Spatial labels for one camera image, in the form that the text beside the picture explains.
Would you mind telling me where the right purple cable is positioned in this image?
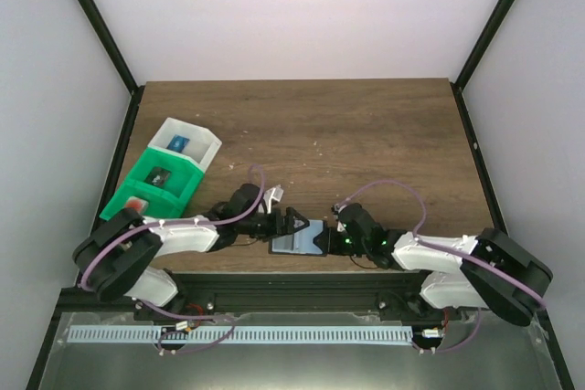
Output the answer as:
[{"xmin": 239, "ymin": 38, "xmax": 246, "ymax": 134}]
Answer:
[{"xmin": 335, "ymin": 178, "xmax": 548, "ymax": 311}]

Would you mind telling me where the green plastic bin middle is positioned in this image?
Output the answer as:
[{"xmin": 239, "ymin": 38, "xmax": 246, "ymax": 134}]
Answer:
[{"xmin": 123, "ymin": 148, "xmax": 205, "ymax": 206}]

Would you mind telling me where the black aluminium frame rail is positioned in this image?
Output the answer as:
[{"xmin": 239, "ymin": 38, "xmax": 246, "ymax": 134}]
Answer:
[{"xmin": 58, "ymin": 270, "xmax": 435, "ymax": 325}]

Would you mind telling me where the green plastic bin front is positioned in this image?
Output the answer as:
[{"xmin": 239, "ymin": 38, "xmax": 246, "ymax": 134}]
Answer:
[{"xmin": 99, "ymin": 180, "xmax": 186, "ymax": 220}]

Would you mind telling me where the dark card in bin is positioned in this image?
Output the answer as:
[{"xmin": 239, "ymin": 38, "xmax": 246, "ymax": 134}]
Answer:
[{"xmin": 144, "ymin": 166, "xmax": 172, "ymax": 187}]

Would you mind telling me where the white plastic bin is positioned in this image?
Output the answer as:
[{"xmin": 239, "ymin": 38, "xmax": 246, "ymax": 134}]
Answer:
[{"xmin": 148, "ymin": 118, "xmax": 222, "ymax": 173}]

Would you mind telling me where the purple cable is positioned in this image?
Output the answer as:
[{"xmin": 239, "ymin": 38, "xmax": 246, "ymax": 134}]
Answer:
[
  {"xmin": 77, "ymin": 164, "xmax": 267, "ymax": 322},
  {"xmin": 335, "ymin": 178, "xmax": 548, "ymax": 311}
]

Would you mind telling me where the light blue cable duct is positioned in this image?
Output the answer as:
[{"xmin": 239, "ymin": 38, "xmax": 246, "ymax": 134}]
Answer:
[{"xmin": 66, "ymin": 325, "xmax": 413, "ymax": 346}]

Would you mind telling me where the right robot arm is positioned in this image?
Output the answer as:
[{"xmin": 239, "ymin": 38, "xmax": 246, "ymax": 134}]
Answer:
[{"xmin": 313, "ymin": 203, "xmax": 553, "ymax": 326}]

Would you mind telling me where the blue card in bin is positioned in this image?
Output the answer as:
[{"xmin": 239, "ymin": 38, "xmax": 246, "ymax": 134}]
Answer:
[{"xmin": 166, "ymin": 135, "xmax": 190, "ymax": 153}]

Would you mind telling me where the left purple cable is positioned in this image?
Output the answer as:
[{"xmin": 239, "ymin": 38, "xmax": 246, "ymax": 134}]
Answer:
[{"xmin": 77, "ymin": 164, "xmax": 267, "ymax": 322}]

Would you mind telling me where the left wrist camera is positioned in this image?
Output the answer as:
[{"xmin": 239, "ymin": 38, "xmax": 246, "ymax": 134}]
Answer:
[{"xmin": 262, "ymin": 184, "xmax": 283, "ymax": 214}]

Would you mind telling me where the green plastic bin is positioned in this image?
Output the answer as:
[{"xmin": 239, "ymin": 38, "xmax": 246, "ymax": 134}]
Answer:
[
  {"xmin": 123, "ymin": 148, "xmax": 205, "ymax": 206},
  {"xmin": 99, "ymin": 180, "xmax": 186, "ymax": 220}
]

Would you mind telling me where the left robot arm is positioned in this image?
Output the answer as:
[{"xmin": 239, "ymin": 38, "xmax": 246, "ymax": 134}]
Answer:
[{"xmin": 72, "ymin": 184, "xmax": 310, "ymax": 321}]

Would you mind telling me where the red and white card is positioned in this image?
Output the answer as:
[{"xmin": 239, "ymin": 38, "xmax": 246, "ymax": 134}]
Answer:
[{"xmin": 123, "ymin": 196, "xmax": 149, "ymax": 215}]

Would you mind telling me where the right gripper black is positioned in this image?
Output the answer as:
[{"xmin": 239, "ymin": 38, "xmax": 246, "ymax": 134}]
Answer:
[{"xmin": 313, "ymin": 227, "xmax": 369, "ymax": 258}]

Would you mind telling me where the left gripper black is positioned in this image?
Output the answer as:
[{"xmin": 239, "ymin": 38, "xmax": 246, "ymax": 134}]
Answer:
[{"xmin": 238, "ymin": 207, "xmax": 310, "ymax": 243}]

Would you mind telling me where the black leather card holder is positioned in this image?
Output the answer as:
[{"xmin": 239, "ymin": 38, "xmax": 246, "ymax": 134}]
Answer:
[{"xmin": 268, "ymin": 220, "xmax": 326, "ymax": 257}]

